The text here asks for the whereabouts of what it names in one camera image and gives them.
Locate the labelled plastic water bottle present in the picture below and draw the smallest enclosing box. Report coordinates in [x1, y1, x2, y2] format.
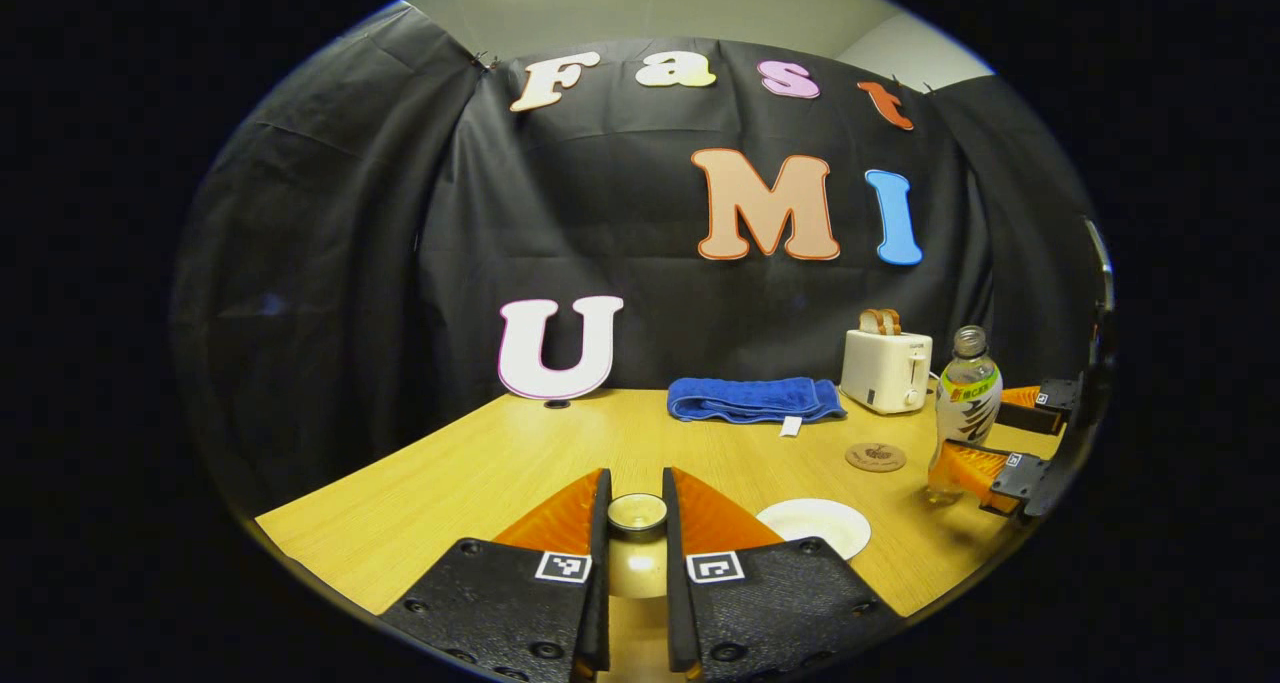
[925, 326, 1003, 504]

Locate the cream toaster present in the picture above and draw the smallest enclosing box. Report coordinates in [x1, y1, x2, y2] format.
[840, 329, 933, 415]

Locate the round brown coaster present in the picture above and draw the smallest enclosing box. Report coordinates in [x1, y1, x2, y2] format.
[845, 442, 907, 473]

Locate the blue towel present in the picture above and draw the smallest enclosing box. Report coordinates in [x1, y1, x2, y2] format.
[667, 377, 847, 437]

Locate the black backdrop cloth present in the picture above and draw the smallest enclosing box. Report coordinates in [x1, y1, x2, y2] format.
[170, 3, 1111, 519]

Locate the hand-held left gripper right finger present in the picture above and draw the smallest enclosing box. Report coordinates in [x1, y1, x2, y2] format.
[662, 466, 906, 683]

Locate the white teacup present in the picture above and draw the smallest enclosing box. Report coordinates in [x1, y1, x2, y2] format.
[757, 498, 871, 561]

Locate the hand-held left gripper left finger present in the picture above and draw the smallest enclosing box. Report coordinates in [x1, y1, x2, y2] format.
[380, 468, 613, 683]

